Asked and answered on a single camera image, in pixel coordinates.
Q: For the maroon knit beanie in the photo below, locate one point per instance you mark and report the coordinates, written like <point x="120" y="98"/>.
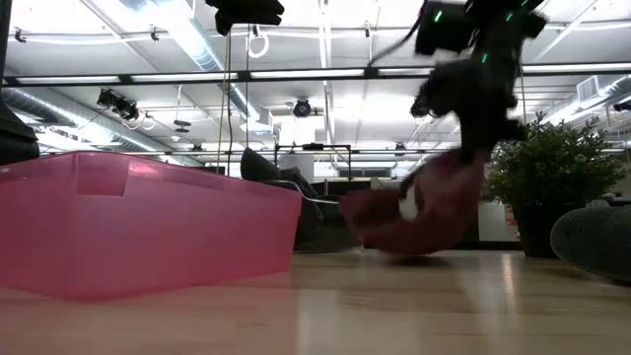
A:
<point x="443" y="217"/>

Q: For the round ceiling camera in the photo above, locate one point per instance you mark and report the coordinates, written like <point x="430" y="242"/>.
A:
<point x="302" y="107"/>

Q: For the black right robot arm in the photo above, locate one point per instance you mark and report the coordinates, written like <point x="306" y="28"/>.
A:
<point x="443" y="29"/>

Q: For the overhead light bar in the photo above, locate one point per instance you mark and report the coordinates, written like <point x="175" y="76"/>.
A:
<point x="305" y="74"/>

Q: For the dark grey ribbed beanie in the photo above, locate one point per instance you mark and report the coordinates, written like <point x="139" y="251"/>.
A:
<point x="596" y="241"/>

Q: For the small green potted plant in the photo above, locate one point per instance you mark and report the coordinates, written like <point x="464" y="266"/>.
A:
<point x="547" y="167"/>

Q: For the red translucent plastic bin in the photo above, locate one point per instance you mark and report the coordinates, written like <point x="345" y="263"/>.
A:
<point x="148" y="222"/>

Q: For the silver air duct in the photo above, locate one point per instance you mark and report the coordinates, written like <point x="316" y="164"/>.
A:
<point x="44" y="111"/>

